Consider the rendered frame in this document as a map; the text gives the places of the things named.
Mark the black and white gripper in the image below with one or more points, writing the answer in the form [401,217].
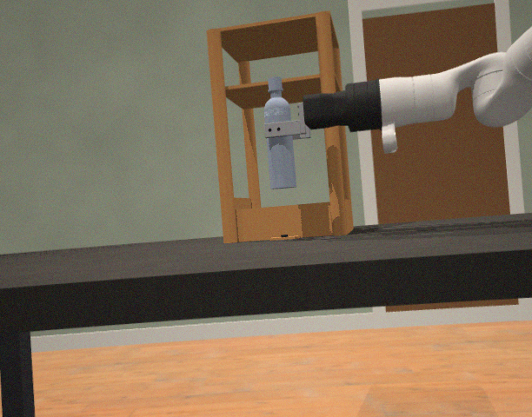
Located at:
[380,104]

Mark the light brown wooden shelving unit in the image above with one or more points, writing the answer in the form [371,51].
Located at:
[243,218]

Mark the grey bottle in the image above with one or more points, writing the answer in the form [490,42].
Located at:
[282,171]

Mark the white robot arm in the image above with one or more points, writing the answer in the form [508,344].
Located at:
[510,80]

